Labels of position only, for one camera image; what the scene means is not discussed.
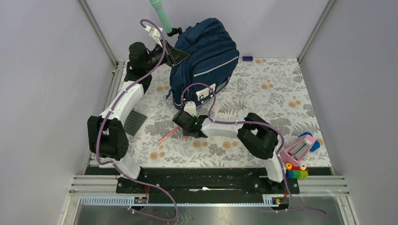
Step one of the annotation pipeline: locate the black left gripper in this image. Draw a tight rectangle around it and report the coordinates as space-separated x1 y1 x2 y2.
143 38 189 71

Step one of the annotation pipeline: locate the navy blue backpack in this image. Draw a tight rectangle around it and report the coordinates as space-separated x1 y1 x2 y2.
169 18 239 110

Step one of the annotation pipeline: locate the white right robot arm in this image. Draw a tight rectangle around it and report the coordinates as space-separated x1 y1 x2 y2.
172 111 288 193

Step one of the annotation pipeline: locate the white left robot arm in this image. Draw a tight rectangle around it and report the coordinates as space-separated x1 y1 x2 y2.
87 42 189 193

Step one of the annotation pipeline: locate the grey studded building baseplate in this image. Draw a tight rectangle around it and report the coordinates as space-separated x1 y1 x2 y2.
123 110 147 136

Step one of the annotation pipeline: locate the green microphone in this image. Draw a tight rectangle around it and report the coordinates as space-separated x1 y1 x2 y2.
149 0 172 37

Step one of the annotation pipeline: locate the small purple block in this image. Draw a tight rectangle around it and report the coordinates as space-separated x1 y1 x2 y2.
242 56 253 61

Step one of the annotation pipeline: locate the pink tape roll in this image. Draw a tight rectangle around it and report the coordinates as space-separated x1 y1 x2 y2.
280 138 312 166

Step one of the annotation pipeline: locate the blue toy block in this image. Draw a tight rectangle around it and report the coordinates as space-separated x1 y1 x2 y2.
298 132 321 152

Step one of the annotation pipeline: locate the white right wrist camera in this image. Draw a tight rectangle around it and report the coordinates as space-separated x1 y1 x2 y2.
183 101 197 117

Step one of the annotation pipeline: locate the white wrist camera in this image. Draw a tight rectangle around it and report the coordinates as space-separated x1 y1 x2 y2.
183 101 197 117
145 25 163 47

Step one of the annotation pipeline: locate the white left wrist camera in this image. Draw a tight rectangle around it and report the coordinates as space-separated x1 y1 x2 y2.
145 25 163 47

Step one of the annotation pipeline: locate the aluminium frame rail left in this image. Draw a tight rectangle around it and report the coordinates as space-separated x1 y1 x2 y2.
77 0 127 168

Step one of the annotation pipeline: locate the aluminium frame rail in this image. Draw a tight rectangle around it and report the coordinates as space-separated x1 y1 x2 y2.
297 0 337 64
77 0 127 168

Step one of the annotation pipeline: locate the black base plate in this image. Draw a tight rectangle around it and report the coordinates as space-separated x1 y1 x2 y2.
85 167 286 204

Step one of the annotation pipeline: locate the aluminium frame rail right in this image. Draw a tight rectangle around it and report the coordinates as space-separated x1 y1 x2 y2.
297 0 337 64

